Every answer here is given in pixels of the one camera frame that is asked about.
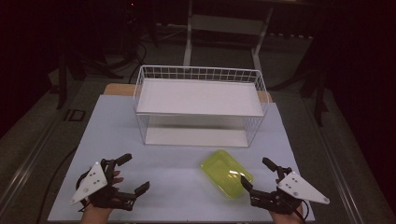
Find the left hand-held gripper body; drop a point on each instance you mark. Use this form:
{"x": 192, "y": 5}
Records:
{"x": 93, "y": 183}

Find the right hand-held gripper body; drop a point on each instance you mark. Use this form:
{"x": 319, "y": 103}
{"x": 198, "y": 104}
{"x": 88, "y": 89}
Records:
{"x": 299, "y": 188}

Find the yellow-green plastic box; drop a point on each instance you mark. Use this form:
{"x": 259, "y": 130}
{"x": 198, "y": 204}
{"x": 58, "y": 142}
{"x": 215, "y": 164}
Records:
{"x": 221, "y": 171}

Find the person's left hand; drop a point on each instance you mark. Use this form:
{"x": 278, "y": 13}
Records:
{"x": 96, "y": 216}

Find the person's right hand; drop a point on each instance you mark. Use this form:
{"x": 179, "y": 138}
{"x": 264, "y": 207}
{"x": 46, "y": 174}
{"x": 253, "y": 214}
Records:
{"x": 288, "y": 219}

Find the pale blue table mat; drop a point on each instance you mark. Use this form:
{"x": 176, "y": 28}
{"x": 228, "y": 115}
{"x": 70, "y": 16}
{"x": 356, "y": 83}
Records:
{"x": 174, "y": 186}

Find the black floor box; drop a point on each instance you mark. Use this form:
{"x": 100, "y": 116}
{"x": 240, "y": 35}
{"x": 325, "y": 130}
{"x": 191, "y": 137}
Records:
{"x": 74, "y": 115}

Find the black stand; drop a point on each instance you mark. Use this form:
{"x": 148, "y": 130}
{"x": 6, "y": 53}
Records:
{"x": 319, "y": 102}

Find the white metal stand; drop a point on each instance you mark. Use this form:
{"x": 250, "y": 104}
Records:
{"x": 187, "y": 46}

